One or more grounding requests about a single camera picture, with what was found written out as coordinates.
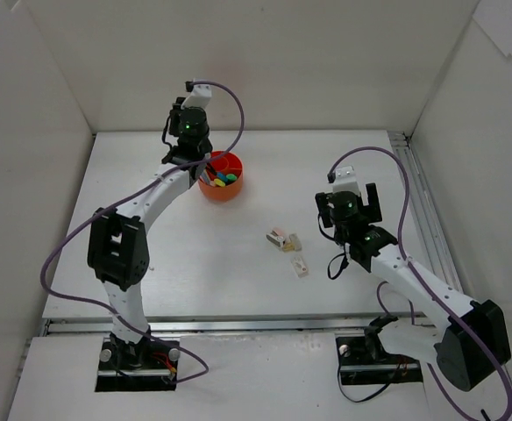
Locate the aluminium front rail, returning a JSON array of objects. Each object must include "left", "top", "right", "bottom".
[{"left": 17, "top": 313, "right": 494, "bottom": 378}]

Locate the white staple box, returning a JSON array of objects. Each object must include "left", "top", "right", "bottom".
[{"left": 290, "top": 254, "right": 309, "bottom": 278}]

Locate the dirty white eraser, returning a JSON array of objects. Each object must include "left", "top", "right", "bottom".
[{"left": 289, "top": 233, "right": 302, "bottom": 252}]

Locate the aluminium right side rail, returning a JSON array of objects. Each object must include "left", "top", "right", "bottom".
[{"left": 388, "top": 131, "right": 463, "bottom": 292}]

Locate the small tan staple box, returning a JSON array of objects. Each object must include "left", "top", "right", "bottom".
[{"left": 282, "top": 241, "right": 294, "bottom": 253}]

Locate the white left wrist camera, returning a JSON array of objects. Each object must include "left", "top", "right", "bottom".
[{"left": 181, "top": 81, "right": 212, "bottom": 110}]

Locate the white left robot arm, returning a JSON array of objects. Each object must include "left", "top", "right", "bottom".
[{"left": 87, "top": 94, "right": 212, "bottom": 371}]

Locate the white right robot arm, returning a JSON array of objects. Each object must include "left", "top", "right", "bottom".
[{"left": 315, "top": 183, "right": 511, "bottom": 391}]

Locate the aluminium rail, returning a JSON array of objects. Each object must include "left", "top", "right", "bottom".
[
  {"left": 17, "top": 313, "right": 494, "bottom": 378},
  {"left": 388, "top": 131, "right": 463, "bottom": 292}
]

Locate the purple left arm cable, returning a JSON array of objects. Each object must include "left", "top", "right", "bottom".
[{"left": 39, "top": 79, "right": 246, "bottom": 382}]

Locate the orange round pen holder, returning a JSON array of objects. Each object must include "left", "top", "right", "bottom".
[{"left": 197, "top": 151, "right": 244, "bottom": 202}]

